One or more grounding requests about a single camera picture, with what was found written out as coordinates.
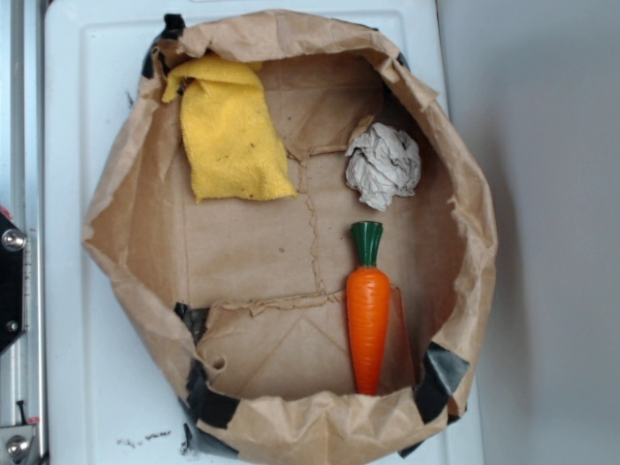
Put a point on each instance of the orange plastic toy carrot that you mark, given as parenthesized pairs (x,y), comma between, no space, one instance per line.
(367,300)

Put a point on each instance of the brown paper bag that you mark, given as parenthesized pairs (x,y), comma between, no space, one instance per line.
(242,303)

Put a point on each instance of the crumpled white paper ball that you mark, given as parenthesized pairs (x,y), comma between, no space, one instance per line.
(383,163)

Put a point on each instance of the yellow microfiber cloth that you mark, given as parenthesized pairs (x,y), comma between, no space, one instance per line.
(228,135)

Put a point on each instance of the white plastic tray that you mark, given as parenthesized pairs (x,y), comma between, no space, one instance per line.
(108,402)

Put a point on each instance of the black metal bracket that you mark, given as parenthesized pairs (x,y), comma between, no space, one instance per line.
(12,287)

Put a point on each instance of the aluminium frame rail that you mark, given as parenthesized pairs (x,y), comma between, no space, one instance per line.
(23,367)

